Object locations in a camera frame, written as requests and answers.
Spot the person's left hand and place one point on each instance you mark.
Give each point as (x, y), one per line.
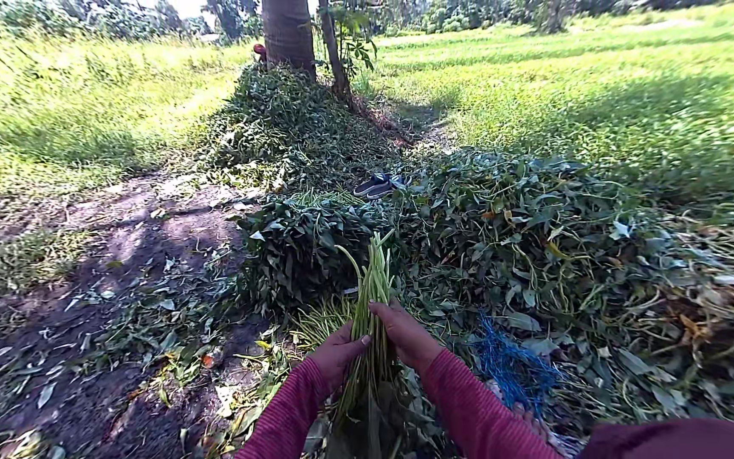
(331, 359)

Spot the person's right hand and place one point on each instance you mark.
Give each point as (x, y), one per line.
(413, 338)

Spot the person's left thumb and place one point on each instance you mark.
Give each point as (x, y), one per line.
(357, 347)

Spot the person's right thumb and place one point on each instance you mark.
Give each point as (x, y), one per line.
(382, 311)

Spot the person's left fingers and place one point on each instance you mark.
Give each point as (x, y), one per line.
(345, 332)

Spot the person's right fingers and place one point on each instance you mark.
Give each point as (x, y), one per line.
(397, 305)

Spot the bunch of long green stems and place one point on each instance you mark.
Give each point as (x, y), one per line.
(373, 287)

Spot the person's left forearm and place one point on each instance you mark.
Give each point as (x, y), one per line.
(290, 410)

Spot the person's right forearm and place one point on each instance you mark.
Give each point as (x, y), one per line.
(476, 408)

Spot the pile of pale green stems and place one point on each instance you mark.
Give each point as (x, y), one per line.
(322, 322)

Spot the stack of leafy green bundles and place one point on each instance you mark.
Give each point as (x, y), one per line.
(306, 252)

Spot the dark shoe with pale sole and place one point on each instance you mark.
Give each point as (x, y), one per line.
(374, 186)
(399, 182)

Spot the large heap of leafy vines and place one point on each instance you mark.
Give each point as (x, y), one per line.
(507, 242)

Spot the mound of cut leafy vines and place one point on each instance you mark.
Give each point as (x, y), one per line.
(290, 127)

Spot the thin tree trunk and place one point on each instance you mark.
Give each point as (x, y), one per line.
(334, 51)

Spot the thick tree trunk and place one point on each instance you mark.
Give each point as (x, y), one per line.
(288, 32)

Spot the row of distant trees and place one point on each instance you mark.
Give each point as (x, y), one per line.
(469, 16)

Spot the person's legs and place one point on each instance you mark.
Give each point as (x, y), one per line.
(679, 440)

